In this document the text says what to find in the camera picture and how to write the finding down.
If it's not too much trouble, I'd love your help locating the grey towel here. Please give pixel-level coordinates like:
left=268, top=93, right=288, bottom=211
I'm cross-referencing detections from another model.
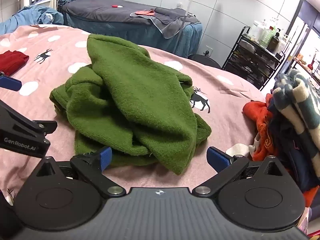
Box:
left=130, top=7, right=198, bottom=39

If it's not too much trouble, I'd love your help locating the green knit cardigan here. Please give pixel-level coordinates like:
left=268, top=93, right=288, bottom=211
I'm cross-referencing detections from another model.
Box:
left=49, top=34, right=212, bottom=176

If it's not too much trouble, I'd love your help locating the black stool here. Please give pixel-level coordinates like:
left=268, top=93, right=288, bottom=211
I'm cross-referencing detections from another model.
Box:
left=189, top=54, right=222, bottom=69

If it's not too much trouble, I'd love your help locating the orange garment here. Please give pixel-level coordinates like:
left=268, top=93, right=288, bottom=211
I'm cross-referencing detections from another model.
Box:
left=242, top=94, right=320, bottom=207

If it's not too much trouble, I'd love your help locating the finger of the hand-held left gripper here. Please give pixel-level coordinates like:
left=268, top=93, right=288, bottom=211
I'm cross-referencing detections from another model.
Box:
left=0, top=71, right=22, bottom=92

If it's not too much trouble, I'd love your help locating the black trolley cart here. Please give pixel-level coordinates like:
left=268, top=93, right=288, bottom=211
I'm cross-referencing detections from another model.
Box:
left=222, top=26, right=286, bottom=91

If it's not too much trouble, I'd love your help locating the blue quilt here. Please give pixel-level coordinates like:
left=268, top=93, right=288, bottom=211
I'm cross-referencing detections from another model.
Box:
left=0, top=5, right=65, bottom=35

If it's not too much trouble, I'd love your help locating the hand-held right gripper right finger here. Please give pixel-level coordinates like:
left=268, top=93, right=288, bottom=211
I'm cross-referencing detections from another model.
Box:
left=192, top=146, right=288, bottom=197

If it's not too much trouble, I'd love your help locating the grey covered massage bed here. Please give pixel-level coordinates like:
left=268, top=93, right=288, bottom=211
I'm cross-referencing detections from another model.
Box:
left=61, top=0, right=203, bottom=58

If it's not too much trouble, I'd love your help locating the navy garment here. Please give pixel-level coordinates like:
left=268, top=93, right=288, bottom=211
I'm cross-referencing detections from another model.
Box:
left=267, top=100, right=320, bottom=193

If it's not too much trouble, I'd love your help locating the red knit garment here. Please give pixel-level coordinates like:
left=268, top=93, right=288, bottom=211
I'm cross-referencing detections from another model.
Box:
left=0, top=50, right=30, bottom=76

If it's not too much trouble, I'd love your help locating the group of bottles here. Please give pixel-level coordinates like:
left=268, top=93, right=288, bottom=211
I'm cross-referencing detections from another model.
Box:
left=249, top=17, right=292, bottom=54

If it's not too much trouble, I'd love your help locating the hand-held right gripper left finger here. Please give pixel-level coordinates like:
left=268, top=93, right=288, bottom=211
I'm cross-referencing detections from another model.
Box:
left=32, top=146, right=127, bottom=197

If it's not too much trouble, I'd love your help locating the teal cream striped garment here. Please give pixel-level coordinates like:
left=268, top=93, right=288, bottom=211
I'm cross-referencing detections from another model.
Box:
left=272, top=69, right=320, bottom=153

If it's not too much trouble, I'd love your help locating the white cloth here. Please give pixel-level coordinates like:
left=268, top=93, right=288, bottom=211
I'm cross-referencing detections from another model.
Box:
left=225, top=144, right=255, bottom=159

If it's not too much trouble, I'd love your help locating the pink deer printed blanket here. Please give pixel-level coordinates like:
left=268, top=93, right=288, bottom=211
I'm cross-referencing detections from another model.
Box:
left=0, top=24, right=269, bottom=205

